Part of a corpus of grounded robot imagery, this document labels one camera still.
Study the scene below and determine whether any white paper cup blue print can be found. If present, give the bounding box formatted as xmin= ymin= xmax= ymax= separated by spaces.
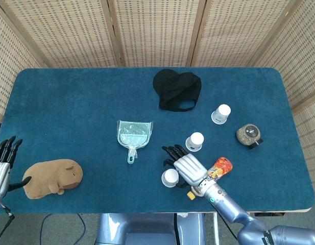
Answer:
xmin=211 ymin=104 xmax=231 ymax=125

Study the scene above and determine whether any orange drink bottle yellow cap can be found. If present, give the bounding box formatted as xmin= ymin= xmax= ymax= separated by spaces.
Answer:
xmin=186 ymin=157 xmax=234 ymax=200

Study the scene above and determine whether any black thin cable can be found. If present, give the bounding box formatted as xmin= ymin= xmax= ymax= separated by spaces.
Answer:
xmin=0 ymin=204 xmax=15 ymax=245

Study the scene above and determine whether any blue carpet table cover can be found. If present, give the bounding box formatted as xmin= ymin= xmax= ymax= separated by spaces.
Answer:
xmin=0 ymin=67 xmax=315 ymax=214

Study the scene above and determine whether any mint green dustpan in plastic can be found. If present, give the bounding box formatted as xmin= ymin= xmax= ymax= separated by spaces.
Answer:
xmin=116 ymin=119 xmax=154 ymax=165

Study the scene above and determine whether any black baseball cap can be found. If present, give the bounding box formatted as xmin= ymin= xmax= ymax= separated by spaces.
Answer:
xmin=152 ymin=68 xmax=202 ymax=112

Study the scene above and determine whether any blue floor cable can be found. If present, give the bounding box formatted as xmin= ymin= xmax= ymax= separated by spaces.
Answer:
xmin=39 ymin=213 xmax=86 ymax=245

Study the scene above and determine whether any glass jar with dried herbs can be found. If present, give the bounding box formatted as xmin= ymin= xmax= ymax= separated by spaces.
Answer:
xmin=236 ymin=123 xmax=264 ymax=150

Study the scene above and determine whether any brown capybara plush toy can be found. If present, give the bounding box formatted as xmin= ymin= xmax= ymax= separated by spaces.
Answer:
xmin=22 ymin=158 xmax=84 ymax=200

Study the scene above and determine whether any white metal table leg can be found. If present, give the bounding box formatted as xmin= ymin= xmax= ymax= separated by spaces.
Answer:
xmin=212 ymin=213 xmax=220 ymax=245

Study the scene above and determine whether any woven bamboo folding screen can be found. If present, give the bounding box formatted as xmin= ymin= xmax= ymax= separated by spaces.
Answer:
xmin=0 ymin=0 xmax=315 ymax=122

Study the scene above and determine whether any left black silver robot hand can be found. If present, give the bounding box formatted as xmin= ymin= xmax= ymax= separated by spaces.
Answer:
xmin=0 ymin=135 xmax=32 ymax=200

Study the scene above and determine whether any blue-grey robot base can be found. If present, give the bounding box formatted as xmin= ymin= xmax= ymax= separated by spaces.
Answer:
xmin=95 ymin=213 xmax=206 ymax=245

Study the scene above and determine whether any white paper cup green flower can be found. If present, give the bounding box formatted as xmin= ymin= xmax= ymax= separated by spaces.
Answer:
xmin=161 ymin=168 xmax=180 ymax=188

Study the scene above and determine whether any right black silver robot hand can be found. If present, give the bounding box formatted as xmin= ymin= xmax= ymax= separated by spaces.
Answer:
xmin=161 ymin=144 xmax=208 ymax=188

